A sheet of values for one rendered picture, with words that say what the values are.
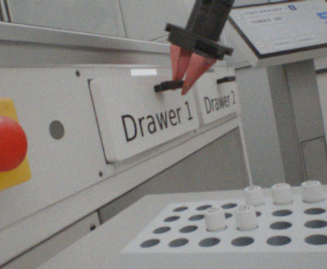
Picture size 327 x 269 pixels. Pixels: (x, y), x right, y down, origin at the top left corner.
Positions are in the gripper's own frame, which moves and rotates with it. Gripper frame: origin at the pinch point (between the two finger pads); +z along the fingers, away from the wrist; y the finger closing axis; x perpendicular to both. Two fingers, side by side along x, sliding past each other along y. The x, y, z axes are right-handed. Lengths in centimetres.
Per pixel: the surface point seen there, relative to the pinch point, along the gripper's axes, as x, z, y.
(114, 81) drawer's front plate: 14.6, -0.2, 3.4
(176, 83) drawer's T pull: 3.3, -1.2, -0.4
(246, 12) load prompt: -83, -19, 18
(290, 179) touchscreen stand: -91, 35, -26
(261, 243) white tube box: 34.7, -2.5, -21.0
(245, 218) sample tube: 33.0, -2.4, -19.7
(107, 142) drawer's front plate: 17.6, 6.5, -0.3
